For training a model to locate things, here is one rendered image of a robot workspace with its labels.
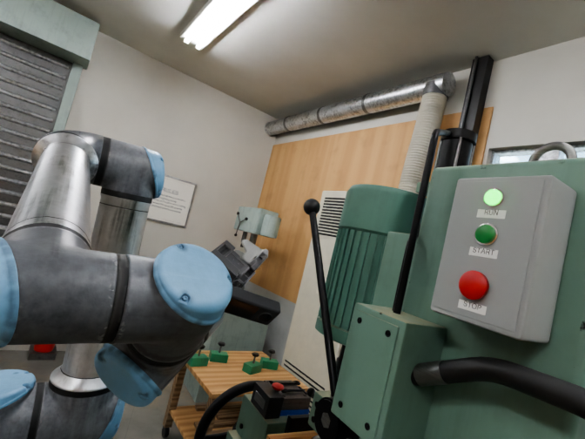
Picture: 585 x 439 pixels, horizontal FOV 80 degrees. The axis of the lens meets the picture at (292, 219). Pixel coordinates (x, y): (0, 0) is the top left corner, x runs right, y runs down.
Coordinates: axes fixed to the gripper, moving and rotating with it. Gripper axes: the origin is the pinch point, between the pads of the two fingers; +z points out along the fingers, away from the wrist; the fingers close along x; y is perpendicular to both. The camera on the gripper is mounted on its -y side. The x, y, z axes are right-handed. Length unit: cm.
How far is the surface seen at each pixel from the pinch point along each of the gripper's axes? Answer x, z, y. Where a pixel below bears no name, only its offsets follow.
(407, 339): -23.4, -22.8, -19.3
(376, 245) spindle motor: -18.1, 1.8, -13.9
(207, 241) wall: 207, 212, 60
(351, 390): -13.1, -24.6, -20.1
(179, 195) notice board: 178, 202, 107
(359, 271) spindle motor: -12.8, -0.4, -14.9
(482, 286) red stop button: -34.2, -22.9, -18.7
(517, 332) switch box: -34.1, -25.8, -22.7
